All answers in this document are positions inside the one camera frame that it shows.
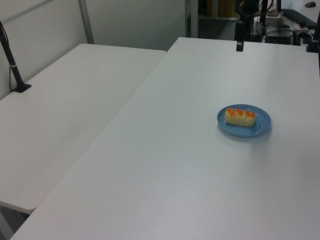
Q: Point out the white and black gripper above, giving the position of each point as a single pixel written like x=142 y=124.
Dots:
x=239 y=31

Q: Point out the bread with orange topping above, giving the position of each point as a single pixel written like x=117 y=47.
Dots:
x=240 y=117

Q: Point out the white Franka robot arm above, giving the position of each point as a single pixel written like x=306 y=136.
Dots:
x=246 y=10

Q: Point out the black control box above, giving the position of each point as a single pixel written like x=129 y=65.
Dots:
x=278 y=37

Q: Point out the black monitor stand pole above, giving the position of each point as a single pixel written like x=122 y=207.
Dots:
x=263 y=11

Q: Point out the black knob clamp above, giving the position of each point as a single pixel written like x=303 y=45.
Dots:
x=302 y=31

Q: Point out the black keyboard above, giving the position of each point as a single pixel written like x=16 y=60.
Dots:
x=298 y=17

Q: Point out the blue round plate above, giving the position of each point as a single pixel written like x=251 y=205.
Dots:
x=260 y=125

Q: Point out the black computer mouse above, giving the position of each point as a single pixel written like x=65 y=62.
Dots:
x=310 y=4

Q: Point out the white side table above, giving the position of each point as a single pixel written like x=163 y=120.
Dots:
x=62 y=112

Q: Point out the black table clamp mount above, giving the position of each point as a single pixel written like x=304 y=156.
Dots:
x=313 y=42

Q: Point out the black camera pole with base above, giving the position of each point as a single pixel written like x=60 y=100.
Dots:
x=12 y=67

